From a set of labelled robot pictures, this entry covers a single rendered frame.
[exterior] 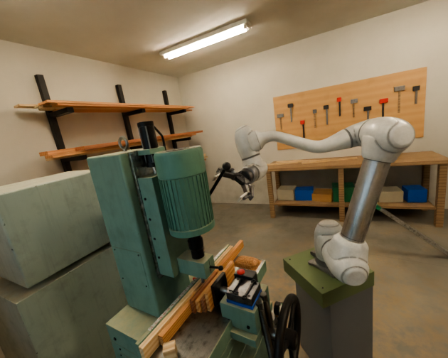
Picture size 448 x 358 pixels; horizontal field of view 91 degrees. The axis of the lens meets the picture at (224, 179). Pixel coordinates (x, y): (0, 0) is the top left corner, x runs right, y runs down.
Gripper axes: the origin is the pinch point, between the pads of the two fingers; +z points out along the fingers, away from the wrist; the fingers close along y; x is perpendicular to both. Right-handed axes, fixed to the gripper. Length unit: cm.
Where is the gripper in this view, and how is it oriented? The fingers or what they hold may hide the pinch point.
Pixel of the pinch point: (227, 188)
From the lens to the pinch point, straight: 90.2
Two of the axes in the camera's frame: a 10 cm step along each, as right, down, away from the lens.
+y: -7.5, -6.2, 2.4
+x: 4.6, -7.4, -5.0
